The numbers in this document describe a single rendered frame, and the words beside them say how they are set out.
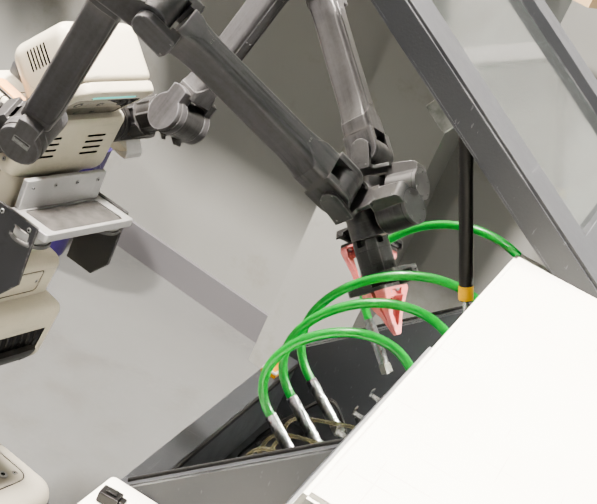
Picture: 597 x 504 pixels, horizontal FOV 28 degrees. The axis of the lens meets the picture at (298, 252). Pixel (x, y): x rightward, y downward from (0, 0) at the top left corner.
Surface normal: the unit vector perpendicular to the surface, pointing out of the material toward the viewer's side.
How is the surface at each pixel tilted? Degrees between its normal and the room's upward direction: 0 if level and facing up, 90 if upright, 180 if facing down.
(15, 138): 114
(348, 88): 71
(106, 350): 0
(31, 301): 8
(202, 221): 90
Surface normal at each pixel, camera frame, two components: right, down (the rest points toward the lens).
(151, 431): 0.38, -0.85
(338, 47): -0.49, -0.25
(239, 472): -0.36, 0.22
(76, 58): -0.30, 0.67
